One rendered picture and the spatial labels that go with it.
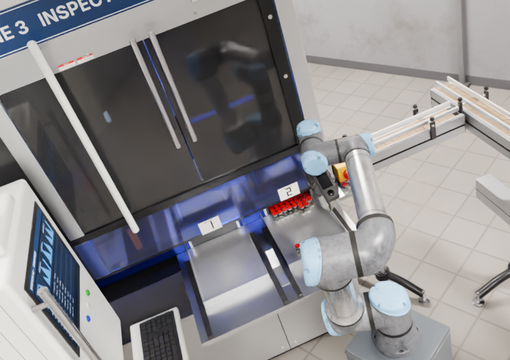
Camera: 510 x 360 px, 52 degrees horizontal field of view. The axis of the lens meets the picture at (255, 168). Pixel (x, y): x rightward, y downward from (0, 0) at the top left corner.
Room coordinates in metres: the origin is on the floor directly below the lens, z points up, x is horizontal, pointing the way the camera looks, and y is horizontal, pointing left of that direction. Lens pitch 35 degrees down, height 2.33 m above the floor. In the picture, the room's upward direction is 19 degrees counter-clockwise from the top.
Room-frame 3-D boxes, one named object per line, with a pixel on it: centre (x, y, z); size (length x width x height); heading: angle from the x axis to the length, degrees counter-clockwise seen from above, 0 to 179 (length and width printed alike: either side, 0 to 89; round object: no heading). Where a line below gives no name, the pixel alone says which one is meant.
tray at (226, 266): (1.50, 0.23, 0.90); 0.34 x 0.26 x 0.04; 7
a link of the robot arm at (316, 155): (1.29, -0.20, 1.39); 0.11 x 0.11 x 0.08; 79
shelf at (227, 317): (1.46, 0.05, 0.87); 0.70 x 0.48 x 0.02; 97
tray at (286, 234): (1.55, -0.11, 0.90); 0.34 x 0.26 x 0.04; 8
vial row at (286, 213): (1.65, -0.09, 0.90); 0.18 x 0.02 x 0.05; 98
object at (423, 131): (1.87, -0.61, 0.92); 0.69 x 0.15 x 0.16; 97
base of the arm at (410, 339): (1.02, -0.26, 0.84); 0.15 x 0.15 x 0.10
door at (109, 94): (1.58, 0.43, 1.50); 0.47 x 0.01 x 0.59; 97
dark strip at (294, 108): (1.65, -0.21, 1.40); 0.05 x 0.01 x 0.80; 97
